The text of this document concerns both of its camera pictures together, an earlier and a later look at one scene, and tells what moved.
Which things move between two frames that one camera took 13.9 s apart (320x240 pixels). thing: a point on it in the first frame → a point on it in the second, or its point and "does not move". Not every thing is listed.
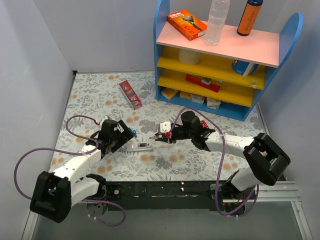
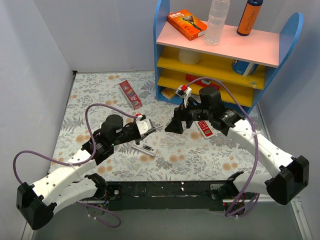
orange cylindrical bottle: (249, 17) does not move
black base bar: (174, 195) does not move
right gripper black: (171, 136) → (182, 114)
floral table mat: (95, 97) does not move
